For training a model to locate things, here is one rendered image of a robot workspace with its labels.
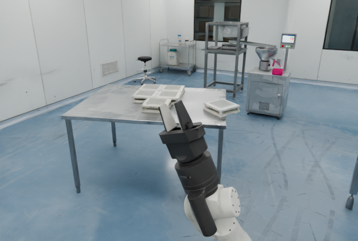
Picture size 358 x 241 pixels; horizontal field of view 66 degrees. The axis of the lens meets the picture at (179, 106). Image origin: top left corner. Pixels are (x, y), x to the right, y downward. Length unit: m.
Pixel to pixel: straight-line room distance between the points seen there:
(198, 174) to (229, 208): 0.10
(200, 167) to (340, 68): 7.05
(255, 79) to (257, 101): 0.38
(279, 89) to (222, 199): 4.23
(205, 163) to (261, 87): 4.27
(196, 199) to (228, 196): 0.08
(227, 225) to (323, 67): 6.95
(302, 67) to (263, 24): 1.43
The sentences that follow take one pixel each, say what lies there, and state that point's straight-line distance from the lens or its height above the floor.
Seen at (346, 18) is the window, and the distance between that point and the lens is 7.44.
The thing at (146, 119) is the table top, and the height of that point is 0.87.
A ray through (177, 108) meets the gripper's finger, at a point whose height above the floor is 1.61.
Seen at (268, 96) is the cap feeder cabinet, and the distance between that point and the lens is 4.87.
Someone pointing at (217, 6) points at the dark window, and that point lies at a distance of 7.92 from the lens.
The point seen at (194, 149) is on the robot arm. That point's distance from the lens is 0.60.
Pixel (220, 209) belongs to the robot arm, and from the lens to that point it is 0.66.
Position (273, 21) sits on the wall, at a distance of 7.54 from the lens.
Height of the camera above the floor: 1.81
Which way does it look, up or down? 20 degrees down
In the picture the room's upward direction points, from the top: straight up
